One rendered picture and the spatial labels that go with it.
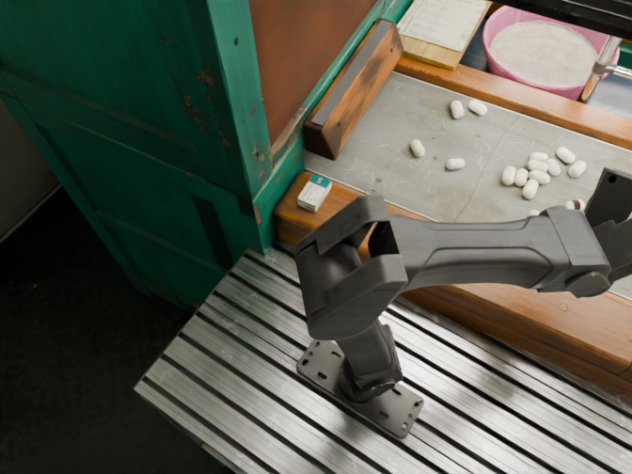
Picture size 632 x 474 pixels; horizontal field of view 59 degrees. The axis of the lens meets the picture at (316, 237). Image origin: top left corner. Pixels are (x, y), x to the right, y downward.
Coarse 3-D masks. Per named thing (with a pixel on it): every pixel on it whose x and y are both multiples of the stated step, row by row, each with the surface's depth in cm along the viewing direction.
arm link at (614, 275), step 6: (618, 270) 60; (624, 270) 60; (630, 270) 59; (612, 276) 60; (618, 276) 60; (624, 276) 60; (612, 282) 61; (606, 288) 61; (588, 294) 62; (594, 294) 62
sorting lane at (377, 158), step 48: (384, 96) 110; (432, 96) 109; (384, 144) 103; (432, 144) 103; (480, 144) 103; (528, 144) 102; (576, 144) 102; (384, 192) 98; (432, 192) 97; (480, 192) 97; (576, 192) 96; (624, 288) 87
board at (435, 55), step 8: (408, 8) 117; (488, 8) 118; (472, 32) 113; (408, 40) 112; (416, 40) 112; (408, 48) 111; (416, 48) 111; (424, 48) 111; (432, 48) 111; (440, 48) 111; (448, 48) 111; (464, 48) 110; (416, 56) 110; (424, 56) 110; (432, 56) 110; (440, 56) 109; (448, 56) 109; (456, 56) 109; (432, 64) 110; (440, 64) 109; (448, 64) 108; (456, 64) 109
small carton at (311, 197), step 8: (312, 176) 94; (320, 176) 94; (312, 184) 93; (320, 184) 93; (328, 184) 93; (304, 192) 93; (312, 192) 93; (320, 192) 93; (304, 200) 92; (312, 200) 92; (320, 200) 92; (312, 208) 92
